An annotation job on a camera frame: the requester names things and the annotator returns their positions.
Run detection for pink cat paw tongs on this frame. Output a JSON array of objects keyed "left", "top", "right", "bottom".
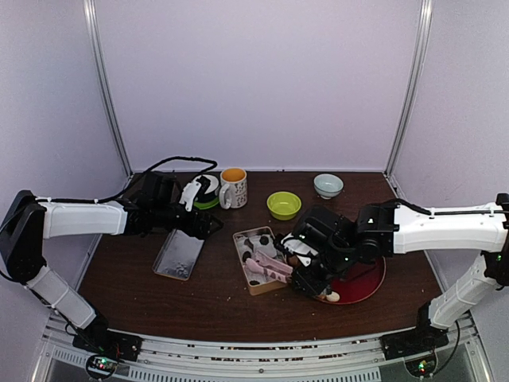
[{"left": 245, "top": 251, "right": 293, "bottom": 283}]

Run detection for lime green bowl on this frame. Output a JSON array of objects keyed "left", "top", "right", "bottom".
[{"left": 266, "top": 191, "right": 302, "bottom": 221}]

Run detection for white paper cupcake liners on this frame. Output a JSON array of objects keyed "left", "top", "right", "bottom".
[{"left": 236, "top": 232, "right": 288, "bottom": 286}]

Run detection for right aluminium frame post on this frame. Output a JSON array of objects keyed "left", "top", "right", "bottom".
[{"left": 384, "top": 0, "right": 433, "bottom": 179}]

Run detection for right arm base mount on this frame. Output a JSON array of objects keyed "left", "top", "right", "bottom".
[{"left": 380, "top": 329, "right": 449, "bottom": 380}]

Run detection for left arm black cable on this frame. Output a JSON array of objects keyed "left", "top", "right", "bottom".
[{"left": 119, "top": 154, "right": 219, "bottom": 200}]

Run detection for beige bear tin lid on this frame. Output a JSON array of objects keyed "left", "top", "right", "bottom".
[{"left": 152, "top": 230, "right": 204, "bottom": 281}]

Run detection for red round tray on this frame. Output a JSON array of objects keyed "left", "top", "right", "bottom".
[{"left": 301, "top": 254, "right": 387, "bottom": 306}]

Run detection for beige metal tin box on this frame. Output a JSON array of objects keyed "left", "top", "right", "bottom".
[{"left": 232, "top": 226, "right": 291, "bottom": 297}]

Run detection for pale blue ceramic bowl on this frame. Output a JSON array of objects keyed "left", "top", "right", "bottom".
[{"left": 313, "top": 173, "right": 344, "bottom": 200}]

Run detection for white and navy bowl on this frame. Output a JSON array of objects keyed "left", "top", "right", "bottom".
[{"left": 197, "top": 174, "right": 220, "bottom": 203}]

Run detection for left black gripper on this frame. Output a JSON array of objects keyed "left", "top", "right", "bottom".
[{"left": 153, "top": 203, "right": 223, "bottom": 240}]

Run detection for green saucer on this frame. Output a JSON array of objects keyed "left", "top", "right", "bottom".
[{"left": 193, "top": 197, "right": 220, "bottom": 210}]

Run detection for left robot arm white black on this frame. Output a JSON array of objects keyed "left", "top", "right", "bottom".
[{"left": 1, "top": 190, "right": 223, "bottom": 353}]

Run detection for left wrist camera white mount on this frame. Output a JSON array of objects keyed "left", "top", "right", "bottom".
[{"left": 179, "top": 175, "right": 206, "bottom": 212}]

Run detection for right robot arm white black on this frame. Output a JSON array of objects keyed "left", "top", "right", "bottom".
[{"left": 274, "top": 194, "right": 508, "bottom": 352}]

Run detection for white round chocolate front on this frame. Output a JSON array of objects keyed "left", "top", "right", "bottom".
[{"left": 326, "top": 292, "right": 340, "bottom": 302}]

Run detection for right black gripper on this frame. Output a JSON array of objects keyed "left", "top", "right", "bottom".
[{"left": 291, "top": 244, "right": 356, "bottom": 298}]

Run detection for white floral mug orange inside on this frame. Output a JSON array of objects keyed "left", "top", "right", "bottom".
[{"left": 218, "top": 168, "right": 248, "bottom": 209}]

